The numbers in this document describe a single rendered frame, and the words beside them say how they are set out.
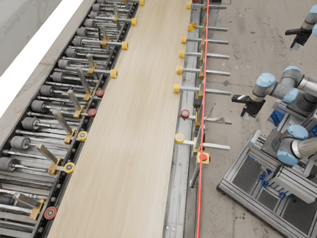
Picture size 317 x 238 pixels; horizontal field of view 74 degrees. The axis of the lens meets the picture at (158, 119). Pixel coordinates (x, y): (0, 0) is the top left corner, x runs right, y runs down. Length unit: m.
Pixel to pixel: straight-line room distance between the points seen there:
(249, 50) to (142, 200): 3.37
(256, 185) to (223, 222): 0.51
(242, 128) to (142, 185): 1.83
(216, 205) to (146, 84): 1.48
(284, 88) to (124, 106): 1.27
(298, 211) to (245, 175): 0.56
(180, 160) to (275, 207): 1.05
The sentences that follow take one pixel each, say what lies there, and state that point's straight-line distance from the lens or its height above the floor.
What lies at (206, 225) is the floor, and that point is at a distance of 2.47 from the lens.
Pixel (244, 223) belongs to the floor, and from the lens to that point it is 2.58.
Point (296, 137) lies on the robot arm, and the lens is 1.55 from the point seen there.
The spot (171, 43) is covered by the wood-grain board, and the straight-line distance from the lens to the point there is 2.57.
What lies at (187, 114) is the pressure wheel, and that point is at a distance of 1.86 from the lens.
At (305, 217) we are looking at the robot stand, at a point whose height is 0.21.
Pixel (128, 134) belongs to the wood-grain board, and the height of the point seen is 0.90.
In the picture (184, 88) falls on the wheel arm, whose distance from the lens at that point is 1.97.
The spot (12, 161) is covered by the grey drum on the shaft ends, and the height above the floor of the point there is 0.83.
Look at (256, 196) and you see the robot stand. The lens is 2.46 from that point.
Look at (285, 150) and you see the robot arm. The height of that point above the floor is 1.25.
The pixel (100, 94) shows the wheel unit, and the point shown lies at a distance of 2.07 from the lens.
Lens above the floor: 2.41
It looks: 56 degrees down
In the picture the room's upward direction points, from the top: 1 degrees counter-clockwise
